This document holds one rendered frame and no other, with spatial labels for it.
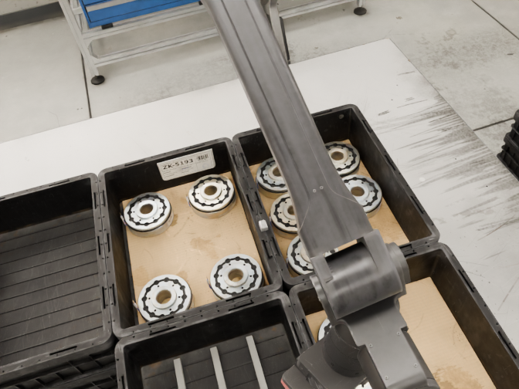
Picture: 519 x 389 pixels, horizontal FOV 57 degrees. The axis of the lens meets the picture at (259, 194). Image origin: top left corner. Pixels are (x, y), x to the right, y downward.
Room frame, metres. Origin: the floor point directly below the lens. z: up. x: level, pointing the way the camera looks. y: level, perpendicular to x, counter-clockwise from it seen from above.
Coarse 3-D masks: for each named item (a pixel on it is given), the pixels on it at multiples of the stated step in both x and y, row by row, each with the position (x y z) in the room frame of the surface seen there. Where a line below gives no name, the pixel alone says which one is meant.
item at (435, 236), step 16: (320, 112) 0.81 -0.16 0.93; (336, 112) 0.81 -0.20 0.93; (256, 128) 0.79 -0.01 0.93; (368, 128) 0.74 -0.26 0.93; (240, 144) 0.74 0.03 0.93; (240, 160) 0.70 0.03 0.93; (384, 160) 0.65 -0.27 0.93; (400, 176) 0.59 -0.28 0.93; (256, 192) 0.60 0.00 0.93; (256, 208) 0.56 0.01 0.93; (416, 208) 0.51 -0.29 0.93; (432, 224) 0.47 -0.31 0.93; (272, 240) 0.48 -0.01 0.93; (416, 240) 0.44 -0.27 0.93; (432, 240) 0.44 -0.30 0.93; (288, 272) 0.41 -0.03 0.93; (288, 288) 0.39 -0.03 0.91
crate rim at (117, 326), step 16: (208, 144) 0.76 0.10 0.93; (144, 160) 0.74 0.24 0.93; (160, 160) 0.73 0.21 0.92; (240, 176) 0.65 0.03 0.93; (256, 224) 0.53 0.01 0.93; (112, 256) 0.50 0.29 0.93; (272, 256) 0.45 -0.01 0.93; (112, 272) 0.46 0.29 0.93; (272, 272) 0.42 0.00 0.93; (112, 288) 0.43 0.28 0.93; (272, 288) 0.39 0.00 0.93; (112, 304) 0.40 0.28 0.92; (208, 304) 0.37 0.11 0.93; (224, 304) 0.37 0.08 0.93; (112, 320) 0.37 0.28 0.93; (160, 320) 0.36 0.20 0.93; (176, 320) 0.35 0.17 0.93; (128, 336) 0.34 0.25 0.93
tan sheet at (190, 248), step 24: (168, 192) 0.72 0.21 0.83; (192, 216) 0.64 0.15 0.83; (240, 216) 0.62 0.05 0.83; (144, 240) 0.59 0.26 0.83; (168, 240) 0.59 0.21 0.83; (192, 240) 0.58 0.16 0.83; (216, 240) 0.57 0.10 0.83; (240, 240) 0.56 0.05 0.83; (144, 264) 0.53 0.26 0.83; (168, 264) 0.53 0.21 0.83; (192, 264) 0.52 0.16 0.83; (192, 288) 0.46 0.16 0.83
